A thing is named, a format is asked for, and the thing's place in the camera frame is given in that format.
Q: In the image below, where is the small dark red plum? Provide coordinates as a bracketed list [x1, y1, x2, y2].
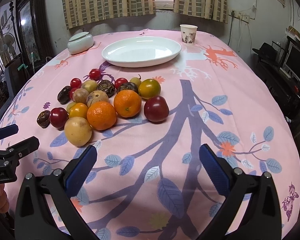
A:
[49, 107, 69, 129]

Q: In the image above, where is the large yellow passion fruit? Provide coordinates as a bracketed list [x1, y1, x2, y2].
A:
[64, 116, 93, 147]

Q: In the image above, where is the small green longan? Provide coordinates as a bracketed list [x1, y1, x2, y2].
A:
[66, 102, 76, 113]

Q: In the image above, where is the small yellow tomato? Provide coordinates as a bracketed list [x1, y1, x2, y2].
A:
[69, 103, 88, 119]

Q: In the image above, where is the red cherry tomato hidden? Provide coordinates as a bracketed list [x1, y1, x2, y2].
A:
[69, 88, 77, 100]

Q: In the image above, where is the orange tangerine front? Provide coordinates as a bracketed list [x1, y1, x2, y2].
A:
[87, 101, 117, 131]

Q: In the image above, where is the orange tangerine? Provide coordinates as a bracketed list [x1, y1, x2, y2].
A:
[113, 89, 142, 118]
[87, 101, 117, 131]

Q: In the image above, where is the tan round fruit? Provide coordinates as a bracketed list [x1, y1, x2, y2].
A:
[72, 88, 90, 104]

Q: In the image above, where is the red cherry tomato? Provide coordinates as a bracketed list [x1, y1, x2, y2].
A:
[70, 78, 82, 88]
[89, 68, 101, 81]
[114, 77, 128, 90]

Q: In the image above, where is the speckled tan passion fruit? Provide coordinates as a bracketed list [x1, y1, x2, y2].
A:
[86, 90, 109, 107]

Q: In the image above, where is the yellowish round fruit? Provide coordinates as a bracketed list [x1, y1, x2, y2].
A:
[81, 80, 98, 93]

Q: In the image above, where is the large dark red plum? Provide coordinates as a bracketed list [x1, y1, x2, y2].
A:
[143, 96, 170, 123]

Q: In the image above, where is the dark purple mangosteen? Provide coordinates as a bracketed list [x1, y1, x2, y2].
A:
[117, 82, 139, 94]

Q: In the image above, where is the small longan with stem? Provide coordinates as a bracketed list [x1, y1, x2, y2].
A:
[130, 75, 142, 87]

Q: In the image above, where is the green yellow tomato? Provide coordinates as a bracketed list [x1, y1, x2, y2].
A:
[138, 79, 161, 100]

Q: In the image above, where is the person left hand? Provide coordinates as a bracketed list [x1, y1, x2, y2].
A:
[0, 184, 10, 213]

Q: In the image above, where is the dark wooden cabinet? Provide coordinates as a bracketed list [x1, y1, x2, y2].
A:
[15, 0, 54, 69]

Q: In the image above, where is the pink patterned tablecloth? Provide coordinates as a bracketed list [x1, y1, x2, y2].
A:
[0, 30, 300, 239]

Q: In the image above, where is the white lidded ceramic jar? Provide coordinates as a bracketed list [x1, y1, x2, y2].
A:
[67, 31, 94, 55]

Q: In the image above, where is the white oval plate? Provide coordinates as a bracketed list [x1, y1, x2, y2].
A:
[102, 36, 181, 68]

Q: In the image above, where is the computer monitor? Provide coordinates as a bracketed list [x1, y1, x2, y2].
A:
[283, 42, 300, 82]

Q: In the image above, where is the black hat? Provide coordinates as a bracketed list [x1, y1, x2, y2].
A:
[252, 42, 277, 61]

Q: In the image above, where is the patterned paper cup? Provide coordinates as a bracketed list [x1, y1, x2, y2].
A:
[180, 24, 198, 45]

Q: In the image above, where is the wall power strip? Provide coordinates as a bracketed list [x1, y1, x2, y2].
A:
[230, 10, 250, 23]

